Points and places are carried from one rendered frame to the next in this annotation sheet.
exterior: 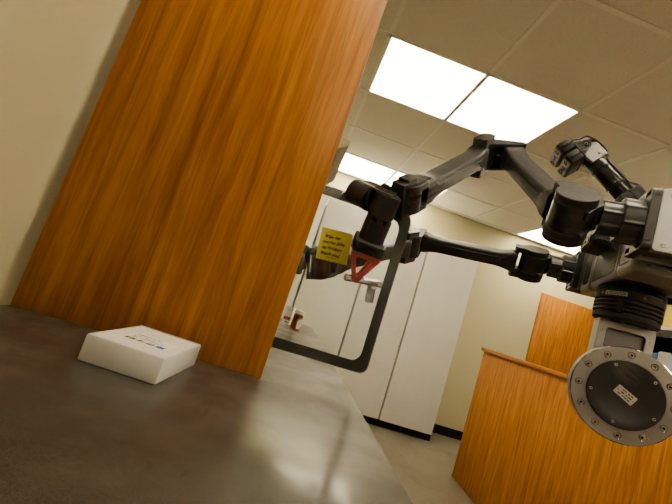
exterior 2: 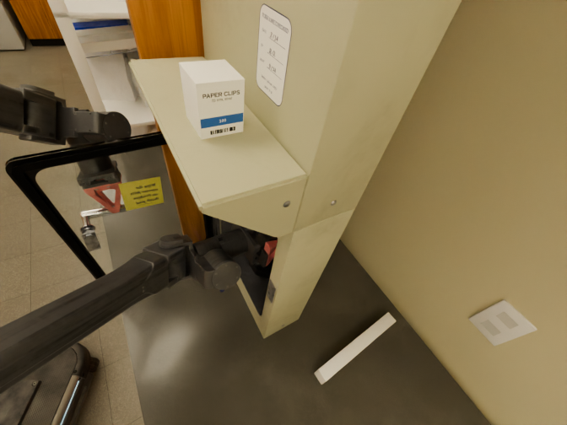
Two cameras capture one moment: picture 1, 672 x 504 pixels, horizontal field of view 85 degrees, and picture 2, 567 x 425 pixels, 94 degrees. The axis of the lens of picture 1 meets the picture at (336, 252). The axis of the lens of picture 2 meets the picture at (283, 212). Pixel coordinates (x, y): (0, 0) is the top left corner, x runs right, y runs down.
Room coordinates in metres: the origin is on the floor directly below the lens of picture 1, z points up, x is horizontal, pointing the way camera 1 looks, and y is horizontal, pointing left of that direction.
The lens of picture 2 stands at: (1.33, 0.06, 1.68)
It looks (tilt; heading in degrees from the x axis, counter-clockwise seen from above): 48 degrees down; 146
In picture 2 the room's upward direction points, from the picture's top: 12 degrees clockwise
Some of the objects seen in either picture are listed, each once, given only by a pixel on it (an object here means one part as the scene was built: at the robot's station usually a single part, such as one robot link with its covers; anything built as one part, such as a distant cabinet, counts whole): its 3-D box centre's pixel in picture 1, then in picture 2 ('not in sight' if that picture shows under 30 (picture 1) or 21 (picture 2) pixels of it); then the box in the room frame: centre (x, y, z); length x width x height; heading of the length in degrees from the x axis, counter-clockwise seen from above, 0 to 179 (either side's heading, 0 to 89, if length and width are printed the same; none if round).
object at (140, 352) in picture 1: (147, 351); not in sight; (0.64, 0.25, 0.96); 0.16 x 0.12 x 0.04; 179
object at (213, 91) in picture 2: not in sight; (213, 99); (1.05, 0.12, 1.54); 0.05 x 0.05 x 0.06; 6
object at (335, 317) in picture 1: (330, 273); (144, 216); (0.87, 0.00, 1.19); 0.30 x 0.01 x 0.40; 97
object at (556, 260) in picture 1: (563, 268); not in sight; (1.14, -0.70, 1.45); 0.09 x 0.08 x 0.12; 157
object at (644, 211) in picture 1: (622, 220); not in sight; (0.68, -0.51, 1.45); 0.09 x 0.08 x 0.12; 157
